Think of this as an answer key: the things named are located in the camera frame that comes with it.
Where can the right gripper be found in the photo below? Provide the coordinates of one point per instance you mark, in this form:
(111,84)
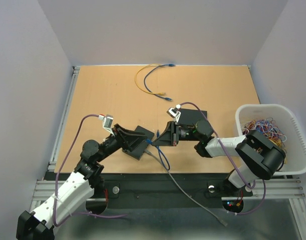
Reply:
(170,136)

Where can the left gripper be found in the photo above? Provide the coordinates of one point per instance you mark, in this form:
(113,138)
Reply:
(125,137)

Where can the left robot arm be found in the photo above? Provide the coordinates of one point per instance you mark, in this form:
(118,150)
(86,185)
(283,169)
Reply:
(42,222)

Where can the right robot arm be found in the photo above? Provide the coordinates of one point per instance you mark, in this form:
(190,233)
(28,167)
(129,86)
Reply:
(261,158)

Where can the white plastic basket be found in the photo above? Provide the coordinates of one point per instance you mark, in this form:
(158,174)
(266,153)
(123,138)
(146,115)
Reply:
(295,141)

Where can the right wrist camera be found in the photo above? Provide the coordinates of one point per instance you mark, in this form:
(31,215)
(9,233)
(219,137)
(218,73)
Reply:
(174,112)

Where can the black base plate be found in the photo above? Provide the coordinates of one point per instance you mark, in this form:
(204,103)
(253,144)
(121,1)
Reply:
(159,191)

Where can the aluminium frame rail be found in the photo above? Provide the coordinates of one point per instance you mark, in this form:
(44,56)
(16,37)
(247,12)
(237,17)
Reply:
(284,188)

